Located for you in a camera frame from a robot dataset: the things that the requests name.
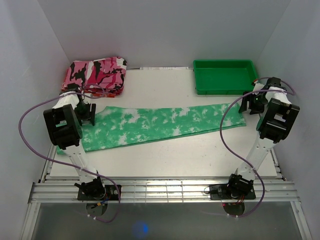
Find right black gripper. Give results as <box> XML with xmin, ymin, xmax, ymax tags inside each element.
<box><xmin>238</xmin><ymin>91</ymin><xmax>269</xmax><ymax>115</ymax></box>

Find green tie-dye trousers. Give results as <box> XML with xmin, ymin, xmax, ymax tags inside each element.
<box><xmin>56</xmin><ymin>102</ymin><xmax>247</xmax><ymax>156</ymax></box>

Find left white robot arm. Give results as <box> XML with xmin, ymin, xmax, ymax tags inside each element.
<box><xmin>43</xmin><ymin>83</ymin><xmax>106</xmax><ymax>200</ymax></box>

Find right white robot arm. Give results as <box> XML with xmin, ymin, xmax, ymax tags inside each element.
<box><xmin>225</xmin><ymin>77</ymin><xmax>300</xmax><ymax>199</ymax></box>

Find pink camouflage folded trousers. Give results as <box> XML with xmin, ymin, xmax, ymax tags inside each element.
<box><xmin>62</xmin><ymin>56</ymin><xmax>127</xmax><ymax>95</ymax></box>

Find orange folded garment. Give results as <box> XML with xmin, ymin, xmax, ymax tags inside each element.
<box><xmin>60</xmin><ymin>86</ymin><xmax>123</xmax><ymax>99</ymax></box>

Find green plastic tray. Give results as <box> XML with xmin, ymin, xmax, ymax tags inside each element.
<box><xmin>193</xmin><ymin>59</ymin><xmax>258</xmax><ymax>96</ymax></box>

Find white paper strip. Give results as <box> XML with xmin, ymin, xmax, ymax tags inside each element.
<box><xmin>139</xmin><ymin>66</ymin><xmax>193</xmax><ymax>70</ymax></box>

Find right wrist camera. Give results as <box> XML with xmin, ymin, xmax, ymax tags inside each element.
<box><xmin>251</xmin><ymin>79</ymin><xmax>261</xmax><ymax>89</ymax></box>

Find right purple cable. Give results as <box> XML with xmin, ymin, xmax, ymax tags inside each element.
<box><xmin>219</xmin><ymin>76</ymin><xmax>297</xmax><ymax>219</ymax></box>

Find purple cable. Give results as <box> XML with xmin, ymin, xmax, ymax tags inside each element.
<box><xmin>219</xmin><ymin>76</ymin><xmax>297</xmax><ymax>219</ymax></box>
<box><xmin>18</xmin><ymin>84</ymin><xmax>123</xmax><ymax>224</ymax></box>

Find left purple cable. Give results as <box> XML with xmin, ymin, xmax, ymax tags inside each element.
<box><xmin>18</xmin><ymin>84</ymin><xmax>123</xmax><ymax>224</ymax></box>

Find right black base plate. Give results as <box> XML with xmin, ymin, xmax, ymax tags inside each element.
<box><xmin>203</xmin><ymin>183</ymin><xmax>256</xmax><ymax>201</ymax></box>

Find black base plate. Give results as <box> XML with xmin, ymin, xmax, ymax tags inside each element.
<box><xmin>76</xmin><ymin>184</ymin><xmax>122</xmax><ymax>202</ymax></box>
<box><xmin>203</xmin><ymin>183</ymin><xmax>256</xmax><ymax>201</ymax></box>

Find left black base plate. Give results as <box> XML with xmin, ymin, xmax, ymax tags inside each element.
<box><xmin>76</xmin><ymin>184</ymin><xmax>122</xmax><ymax>202</ymax></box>

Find aluminium frame rail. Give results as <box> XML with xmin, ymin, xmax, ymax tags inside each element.
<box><xmin>28</xmin><ymin>180</ymin><xmax>300</xmax><ymax>204</ymax></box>

